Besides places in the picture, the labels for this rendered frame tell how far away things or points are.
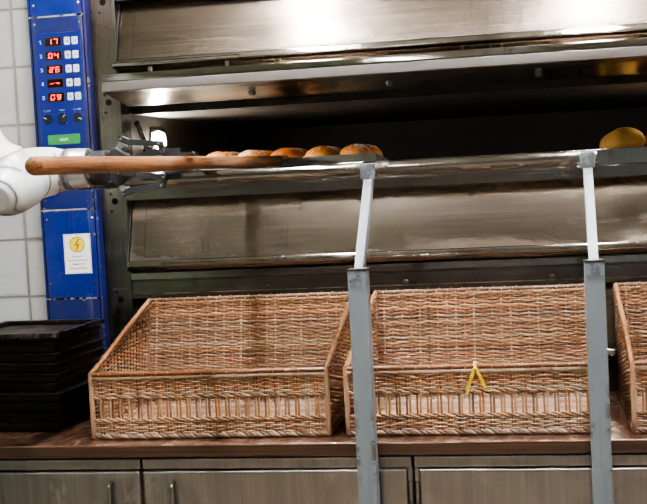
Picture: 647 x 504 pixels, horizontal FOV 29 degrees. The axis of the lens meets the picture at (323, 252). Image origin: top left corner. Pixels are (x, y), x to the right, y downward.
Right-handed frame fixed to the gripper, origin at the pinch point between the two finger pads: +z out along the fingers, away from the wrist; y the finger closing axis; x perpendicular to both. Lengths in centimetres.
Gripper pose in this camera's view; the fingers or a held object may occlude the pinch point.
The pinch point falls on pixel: (182, 163)
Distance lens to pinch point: 271.7
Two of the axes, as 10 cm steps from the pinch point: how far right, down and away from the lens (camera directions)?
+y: 0.5, 10.0, 0.6
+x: -1.8, 0.7, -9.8
